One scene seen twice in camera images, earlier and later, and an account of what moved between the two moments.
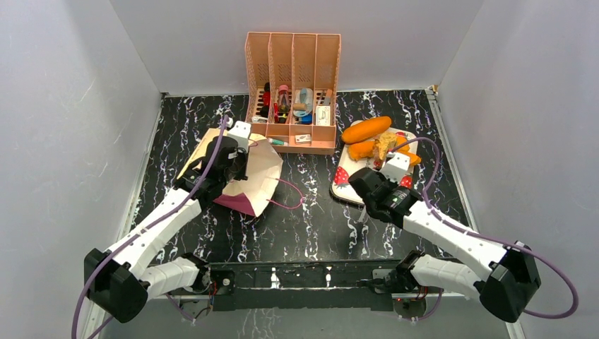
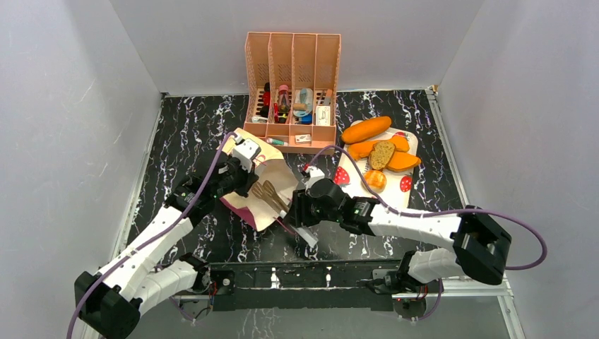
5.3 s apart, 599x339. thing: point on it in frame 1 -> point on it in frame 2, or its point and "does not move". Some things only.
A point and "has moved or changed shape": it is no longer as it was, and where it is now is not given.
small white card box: [303, 138] does not move
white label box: [323, 115] does not move
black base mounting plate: [306, 285] does not move
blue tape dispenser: [303, 105] does not move
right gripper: [383, 188] -> [299, 208]
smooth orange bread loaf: [364, 128] does not move
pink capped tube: [283, 104] does not move
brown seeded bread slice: [386, 141] has moved or changed shape
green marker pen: [277, 142] does not move
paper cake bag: [246, 192] -> [271, 193]
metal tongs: [364, 217] has moved or changed shape
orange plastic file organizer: [292, 86] does not move
